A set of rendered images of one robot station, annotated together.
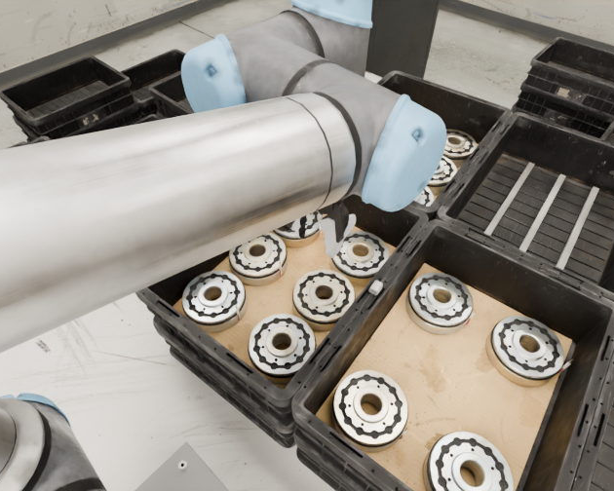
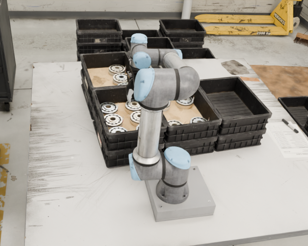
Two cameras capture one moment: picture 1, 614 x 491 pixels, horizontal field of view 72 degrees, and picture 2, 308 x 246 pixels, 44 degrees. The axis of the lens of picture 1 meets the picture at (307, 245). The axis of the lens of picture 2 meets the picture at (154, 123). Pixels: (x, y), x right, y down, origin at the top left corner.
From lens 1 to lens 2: 1.56 m
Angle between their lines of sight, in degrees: 43
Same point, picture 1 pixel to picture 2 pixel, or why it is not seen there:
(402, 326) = not seen: hidden behind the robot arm
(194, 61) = (143, 56)
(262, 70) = (152, 53)
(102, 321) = (76, 179)
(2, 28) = not seen: outside the picture
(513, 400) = (191, 111)
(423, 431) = not seen: hidden behind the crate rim
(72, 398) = (99, 196)
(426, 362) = (171, 116)
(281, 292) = (127, 125)
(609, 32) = (70, 6)
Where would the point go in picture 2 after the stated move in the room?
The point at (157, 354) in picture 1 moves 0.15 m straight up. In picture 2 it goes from (104, 172) to (105, 150)
